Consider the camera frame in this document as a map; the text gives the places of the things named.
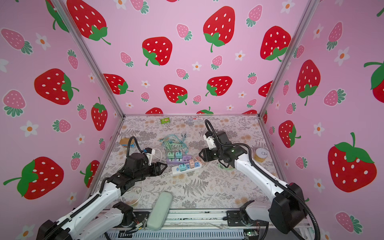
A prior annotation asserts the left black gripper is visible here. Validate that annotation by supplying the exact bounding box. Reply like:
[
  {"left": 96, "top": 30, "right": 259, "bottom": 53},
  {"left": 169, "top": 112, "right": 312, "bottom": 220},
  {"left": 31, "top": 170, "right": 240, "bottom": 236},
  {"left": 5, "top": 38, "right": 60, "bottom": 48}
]
[{"left": 135, "top": 161, "right": 168, "bottom": 182}]

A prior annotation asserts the pink charger plug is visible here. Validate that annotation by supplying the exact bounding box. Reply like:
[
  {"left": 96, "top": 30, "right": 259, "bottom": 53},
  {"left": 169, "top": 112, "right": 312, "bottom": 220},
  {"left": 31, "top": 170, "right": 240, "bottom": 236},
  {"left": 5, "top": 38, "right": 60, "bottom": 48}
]
[{"left": 189, "top": 160, "right": 195, "bottom": 169}]

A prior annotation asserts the green charger plug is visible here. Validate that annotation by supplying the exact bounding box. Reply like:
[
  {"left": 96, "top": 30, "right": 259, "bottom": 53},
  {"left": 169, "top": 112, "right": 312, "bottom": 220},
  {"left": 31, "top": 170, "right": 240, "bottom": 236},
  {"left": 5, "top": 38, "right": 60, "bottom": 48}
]
[{"left": 167, "top": 152, "right": 175, "bottom": 160}]

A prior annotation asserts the white blue power strip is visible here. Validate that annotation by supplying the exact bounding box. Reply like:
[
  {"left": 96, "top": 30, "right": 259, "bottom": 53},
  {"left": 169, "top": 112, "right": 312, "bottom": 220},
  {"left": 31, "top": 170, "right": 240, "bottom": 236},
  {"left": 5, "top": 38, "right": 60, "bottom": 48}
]
[{"left": 172, "top": 162, "right": 202, "bottom": 176}]

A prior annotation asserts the teal charger plug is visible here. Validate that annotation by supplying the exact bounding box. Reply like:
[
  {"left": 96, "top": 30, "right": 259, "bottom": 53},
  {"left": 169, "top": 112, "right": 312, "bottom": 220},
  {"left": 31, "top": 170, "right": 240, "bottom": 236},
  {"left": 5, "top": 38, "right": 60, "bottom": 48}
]
[
  {"left": 178, "top": 164, "right": 187, "bottom": 172},
  {"left": 175, "top": 152, "right": 183, "bottom": 159}
]

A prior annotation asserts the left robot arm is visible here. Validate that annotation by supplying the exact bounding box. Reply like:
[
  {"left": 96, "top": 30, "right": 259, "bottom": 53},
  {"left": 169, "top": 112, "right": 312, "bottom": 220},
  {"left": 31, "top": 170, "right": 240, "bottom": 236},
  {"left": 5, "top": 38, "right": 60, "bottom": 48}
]
[{"left": 37, "top": 148, "right": 168, "bottom": 240}]

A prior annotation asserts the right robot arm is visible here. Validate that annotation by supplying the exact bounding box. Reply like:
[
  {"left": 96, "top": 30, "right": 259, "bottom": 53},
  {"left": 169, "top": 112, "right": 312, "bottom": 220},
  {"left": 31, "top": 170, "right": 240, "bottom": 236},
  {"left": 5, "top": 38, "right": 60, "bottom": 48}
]
[{"left": 199, "top": 120, "right": 321, "bottom": 240}]

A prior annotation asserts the purple power strip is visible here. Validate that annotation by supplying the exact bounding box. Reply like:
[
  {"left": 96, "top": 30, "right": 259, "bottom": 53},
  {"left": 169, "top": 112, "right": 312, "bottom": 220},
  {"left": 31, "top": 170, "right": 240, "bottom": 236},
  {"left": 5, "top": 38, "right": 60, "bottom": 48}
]
[{"left": 167, "top": 155, "right": 193, "bottom": 166}]

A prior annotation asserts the green snack packet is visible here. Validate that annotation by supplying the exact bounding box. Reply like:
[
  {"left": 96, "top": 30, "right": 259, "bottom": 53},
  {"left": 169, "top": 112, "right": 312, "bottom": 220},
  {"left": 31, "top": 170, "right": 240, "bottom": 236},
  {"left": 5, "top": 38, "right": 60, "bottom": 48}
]
[{"left": 161, "top": 118, "right": 170, "bottom": 124}]

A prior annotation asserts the pale green oblong case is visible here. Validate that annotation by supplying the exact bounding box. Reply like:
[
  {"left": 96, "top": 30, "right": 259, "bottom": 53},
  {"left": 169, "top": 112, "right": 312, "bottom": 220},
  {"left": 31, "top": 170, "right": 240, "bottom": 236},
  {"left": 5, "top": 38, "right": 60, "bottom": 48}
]
[{"left": 146, "top": 192, "right": 173, "bottom": 231}]

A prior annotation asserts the yellow tape roll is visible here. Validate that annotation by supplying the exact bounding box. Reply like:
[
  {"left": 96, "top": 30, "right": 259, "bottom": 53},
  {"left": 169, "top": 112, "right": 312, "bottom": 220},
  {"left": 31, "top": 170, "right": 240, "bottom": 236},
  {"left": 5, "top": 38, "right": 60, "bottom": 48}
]
[{"left": 254, "top": 148, "right": 269, "bottom": 163}]

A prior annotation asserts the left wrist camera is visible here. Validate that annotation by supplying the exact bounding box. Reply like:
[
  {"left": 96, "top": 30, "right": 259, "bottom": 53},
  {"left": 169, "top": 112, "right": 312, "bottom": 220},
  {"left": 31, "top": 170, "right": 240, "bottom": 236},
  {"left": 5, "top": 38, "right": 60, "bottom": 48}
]
[{"left": 143, "top": 148, "right": 156, "bottom": 166}]

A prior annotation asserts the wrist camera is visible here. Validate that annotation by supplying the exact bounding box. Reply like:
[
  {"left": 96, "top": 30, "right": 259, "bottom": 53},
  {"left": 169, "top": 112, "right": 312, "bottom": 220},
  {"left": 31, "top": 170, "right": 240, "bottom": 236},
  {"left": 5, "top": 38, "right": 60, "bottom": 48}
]
[
  {"left": 143, "top": 148, "right": 156, "bottom": 166},
  {"left": 204, "top": 135, "right": 216, "bottom": 150}
]

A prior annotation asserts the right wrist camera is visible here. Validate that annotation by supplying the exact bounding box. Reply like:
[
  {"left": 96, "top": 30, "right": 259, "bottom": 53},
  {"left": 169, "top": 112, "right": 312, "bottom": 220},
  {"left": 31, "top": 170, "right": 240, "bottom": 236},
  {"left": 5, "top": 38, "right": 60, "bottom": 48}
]
[{"left": 204, "top": 135, "right": 216, "bottom": 150}]

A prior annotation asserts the white power cord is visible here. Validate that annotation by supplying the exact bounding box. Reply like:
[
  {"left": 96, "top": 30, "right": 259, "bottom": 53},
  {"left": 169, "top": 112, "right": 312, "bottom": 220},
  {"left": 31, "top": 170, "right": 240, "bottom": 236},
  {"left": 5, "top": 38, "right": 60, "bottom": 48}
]
[{"left": 119, "top": 149, "right": 163, "bottom": 206}]

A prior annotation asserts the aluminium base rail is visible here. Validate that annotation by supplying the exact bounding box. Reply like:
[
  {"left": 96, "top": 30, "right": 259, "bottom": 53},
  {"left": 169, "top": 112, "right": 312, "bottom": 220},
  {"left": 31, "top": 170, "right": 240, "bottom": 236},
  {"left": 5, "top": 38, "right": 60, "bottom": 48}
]
[{"left": 65, "top": 208, "right": 313, "bottom": 240}]

